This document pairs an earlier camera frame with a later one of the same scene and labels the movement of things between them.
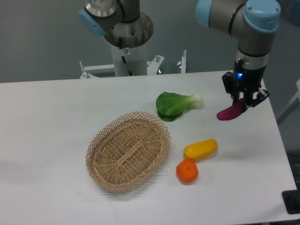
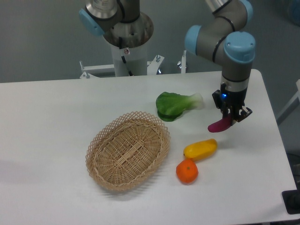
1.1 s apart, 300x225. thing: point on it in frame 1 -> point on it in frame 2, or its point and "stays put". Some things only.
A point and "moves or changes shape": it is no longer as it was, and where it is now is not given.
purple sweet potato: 232,111 moves or changes shape
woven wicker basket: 126,152 stays put
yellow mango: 201,149 stays put
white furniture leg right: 293,105 stays put
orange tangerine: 187,171 stays put
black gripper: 248,73 -> 225,100
